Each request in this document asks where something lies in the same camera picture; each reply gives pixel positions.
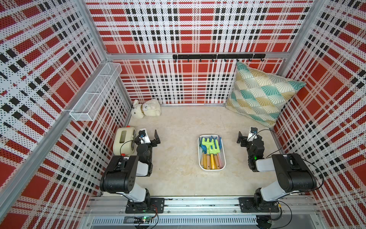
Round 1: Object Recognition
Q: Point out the white plastic storage box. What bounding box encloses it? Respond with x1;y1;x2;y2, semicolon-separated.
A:
198;135;226;171

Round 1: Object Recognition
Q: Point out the purple rake pink handle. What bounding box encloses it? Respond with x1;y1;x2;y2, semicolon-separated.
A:
217;154;224;169

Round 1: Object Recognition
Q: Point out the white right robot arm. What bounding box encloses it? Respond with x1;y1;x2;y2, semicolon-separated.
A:
237;127;317;205

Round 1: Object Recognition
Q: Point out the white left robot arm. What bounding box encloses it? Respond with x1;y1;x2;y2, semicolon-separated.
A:
100;127;161;207

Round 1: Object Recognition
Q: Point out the cream toy radio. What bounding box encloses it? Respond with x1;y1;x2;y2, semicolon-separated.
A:
113;127;136;156

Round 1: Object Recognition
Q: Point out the white plush dog toy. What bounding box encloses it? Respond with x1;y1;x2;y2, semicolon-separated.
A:
131;99;162;119

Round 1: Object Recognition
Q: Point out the teal yellow patterned pillow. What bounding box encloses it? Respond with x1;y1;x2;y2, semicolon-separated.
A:
226;62;306;128

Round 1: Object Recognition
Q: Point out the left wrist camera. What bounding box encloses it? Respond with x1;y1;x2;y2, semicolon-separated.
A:
138;128;151;144

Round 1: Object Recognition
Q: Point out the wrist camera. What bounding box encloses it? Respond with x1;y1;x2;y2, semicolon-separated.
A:
138;128;151;144
247;127;258;142

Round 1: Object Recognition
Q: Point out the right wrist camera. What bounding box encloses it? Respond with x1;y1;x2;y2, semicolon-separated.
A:
247;127;258;142

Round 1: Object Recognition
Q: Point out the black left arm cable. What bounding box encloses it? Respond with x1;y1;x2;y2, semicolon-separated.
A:
119;138;138;156

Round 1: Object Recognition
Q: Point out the white wire wall basket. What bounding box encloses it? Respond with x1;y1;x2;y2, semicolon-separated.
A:
70;63;122;122

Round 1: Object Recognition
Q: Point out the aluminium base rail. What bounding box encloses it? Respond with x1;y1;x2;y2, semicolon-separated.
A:
80;196;325;229

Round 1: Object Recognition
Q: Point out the black wall hook rail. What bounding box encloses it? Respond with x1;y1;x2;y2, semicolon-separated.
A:
173;53;266;61

